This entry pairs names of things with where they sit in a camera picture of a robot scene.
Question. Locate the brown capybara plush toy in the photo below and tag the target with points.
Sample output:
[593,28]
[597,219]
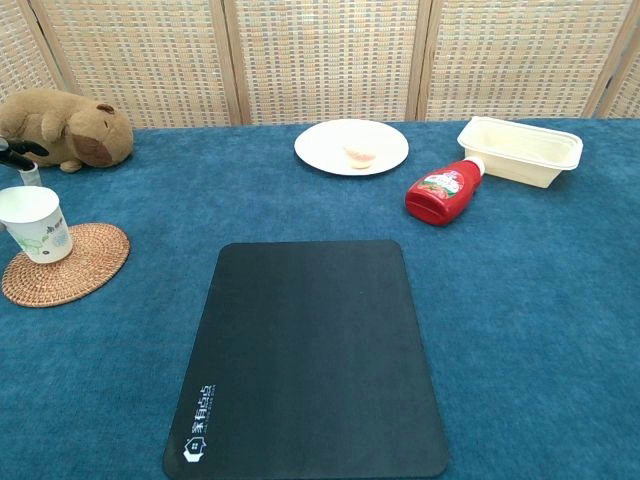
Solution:
[75,130]

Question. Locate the cream rectangular food container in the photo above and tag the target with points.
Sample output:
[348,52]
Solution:
[520,150]

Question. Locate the blue table cloth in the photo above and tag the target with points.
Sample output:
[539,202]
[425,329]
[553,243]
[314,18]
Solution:
[525,325]

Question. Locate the woven bamboo folding screen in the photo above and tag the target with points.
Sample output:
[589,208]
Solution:
[320,55]

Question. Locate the black mouse pad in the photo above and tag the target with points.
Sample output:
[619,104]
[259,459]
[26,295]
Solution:
[310,360]

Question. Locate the round woven rattan coaster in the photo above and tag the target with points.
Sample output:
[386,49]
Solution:
[90,265]

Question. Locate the white round plate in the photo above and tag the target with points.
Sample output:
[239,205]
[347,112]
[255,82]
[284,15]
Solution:
[325,145]

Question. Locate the red ketchup bottle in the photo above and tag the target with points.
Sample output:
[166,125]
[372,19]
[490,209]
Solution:
[442,192]

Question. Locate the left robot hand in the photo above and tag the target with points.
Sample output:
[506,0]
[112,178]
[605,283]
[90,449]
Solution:
[25,150]

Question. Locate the white paper cup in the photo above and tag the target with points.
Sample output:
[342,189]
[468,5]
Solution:
[35,225]

